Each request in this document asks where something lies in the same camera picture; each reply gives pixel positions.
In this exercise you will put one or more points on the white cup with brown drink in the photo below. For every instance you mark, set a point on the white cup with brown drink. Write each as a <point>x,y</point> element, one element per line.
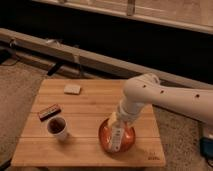
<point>57,126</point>

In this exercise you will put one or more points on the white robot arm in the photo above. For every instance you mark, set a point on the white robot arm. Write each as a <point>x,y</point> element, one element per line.
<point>146,89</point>

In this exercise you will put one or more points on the white sponge block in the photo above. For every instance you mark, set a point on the white sponge block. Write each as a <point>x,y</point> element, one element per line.
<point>72,89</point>

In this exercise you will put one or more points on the brown chocolate bar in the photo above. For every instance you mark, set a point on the brown chocolate bar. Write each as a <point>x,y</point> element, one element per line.
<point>49,112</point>

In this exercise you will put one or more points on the wooden table board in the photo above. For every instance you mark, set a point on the wooden table board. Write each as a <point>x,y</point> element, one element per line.
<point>84,114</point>

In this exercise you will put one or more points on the small clear bottle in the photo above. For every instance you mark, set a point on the small clear bottle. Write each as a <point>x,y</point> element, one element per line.
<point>116,139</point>

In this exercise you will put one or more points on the orange ceramic bowl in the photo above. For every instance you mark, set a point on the orange ceramic bowl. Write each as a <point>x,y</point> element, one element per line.
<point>105,135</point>

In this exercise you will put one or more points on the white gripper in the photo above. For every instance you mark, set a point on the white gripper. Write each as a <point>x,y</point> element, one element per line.
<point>127,111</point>

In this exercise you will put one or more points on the long metal rail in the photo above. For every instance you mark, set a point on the long metal rail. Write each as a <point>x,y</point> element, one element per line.
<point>92,60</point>

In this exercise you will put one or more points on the blue device on floor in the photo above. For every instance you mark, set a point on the blue device on floor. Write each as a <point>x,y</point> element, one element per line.
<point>206,141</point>

